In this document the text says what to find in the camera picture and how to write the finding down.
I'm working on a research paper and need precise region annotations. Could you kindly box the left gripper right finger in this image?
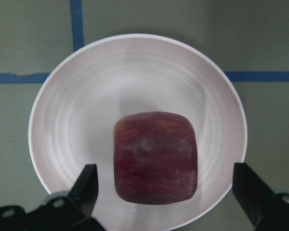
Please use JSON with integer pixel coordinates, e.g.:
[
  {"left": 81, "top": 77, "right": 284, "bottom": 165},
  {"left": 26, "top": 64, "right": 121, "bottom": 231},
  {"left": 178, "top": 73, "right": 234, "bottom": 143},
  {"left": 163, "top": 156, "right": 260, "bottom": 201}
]
[{"left": 232, "top": 163, "right": 275, "bottom": 225}]

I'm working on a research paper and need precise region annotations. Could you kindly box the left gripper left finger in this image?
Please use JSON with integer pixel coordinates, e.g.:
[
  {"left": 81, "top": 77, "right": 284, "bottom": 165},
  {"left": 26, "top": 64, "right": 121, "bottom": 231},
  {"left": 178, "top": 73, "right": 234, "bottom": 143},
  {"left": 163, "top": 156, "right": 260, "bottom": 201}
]
[{"left": 68, "top": 164, "right": 98, "bottom": 217}]

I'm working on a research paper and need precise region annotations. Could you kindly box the red apple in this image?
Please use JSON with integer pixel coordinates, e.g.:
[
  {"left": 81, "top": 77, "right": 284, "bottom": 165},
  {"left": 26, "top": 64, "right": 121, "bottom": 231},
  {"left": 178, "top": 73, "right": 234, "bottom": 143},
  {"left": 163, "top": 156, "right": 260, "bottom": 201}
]
[{"left": 113, "top": 112, "right": 198, "bottom": 205}]

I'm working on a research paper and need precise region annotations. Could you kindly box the pink plate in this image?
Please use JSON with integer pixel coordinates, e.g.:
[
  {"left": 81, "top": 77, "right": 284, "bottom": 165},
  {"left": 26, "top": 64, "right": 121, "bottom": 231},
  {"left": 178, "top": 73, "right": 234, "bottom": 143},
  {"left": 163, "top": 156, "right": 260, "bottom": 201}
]
[{"left": 28, "top": 34, "right": 248, "bottom": 231}]

